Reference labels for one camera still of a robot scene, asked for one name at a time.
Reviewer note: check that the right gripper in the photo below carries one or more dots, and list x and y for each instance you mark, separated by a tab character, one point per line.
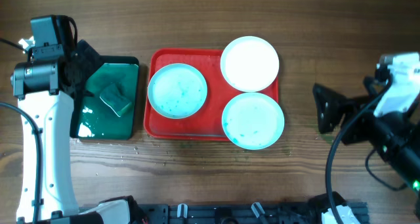
333	104

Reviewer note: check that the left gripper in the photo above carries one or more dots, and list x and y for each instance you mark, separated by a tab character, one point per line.
88	59

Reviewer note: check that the green sponge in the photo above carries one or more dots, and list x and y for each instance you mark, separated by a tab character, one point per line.
112	97

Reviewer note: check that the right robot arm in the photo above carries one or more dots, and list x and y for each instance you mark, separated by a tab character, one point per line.
392	135

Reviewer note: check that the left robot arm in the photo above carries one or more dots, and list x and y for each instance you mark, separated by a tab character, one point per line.
48	86

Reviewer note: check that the red plastic tray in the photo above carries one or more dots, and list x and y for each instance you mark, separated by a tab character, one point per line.
204	125

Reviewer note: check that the black tub with green water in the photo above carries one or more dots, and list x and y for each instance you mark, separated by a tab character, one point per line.
92	119

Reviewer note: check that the lower right cyan plate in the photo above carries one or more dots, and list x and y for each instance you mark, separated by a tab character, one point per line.
253	121

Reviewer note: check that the cyan plate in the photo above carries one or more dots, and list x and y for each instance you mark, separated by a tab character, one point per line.
177	91
253	121

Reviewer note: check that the left cyan plate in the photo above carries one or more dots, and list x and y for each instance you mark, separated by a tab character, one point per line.
177	91

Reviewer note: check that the white plate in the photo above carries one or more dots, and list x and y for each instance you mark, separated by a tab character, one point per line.
249	64

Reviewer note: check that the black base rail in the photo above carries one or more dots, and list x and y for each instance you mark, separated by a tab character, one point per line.
283	213

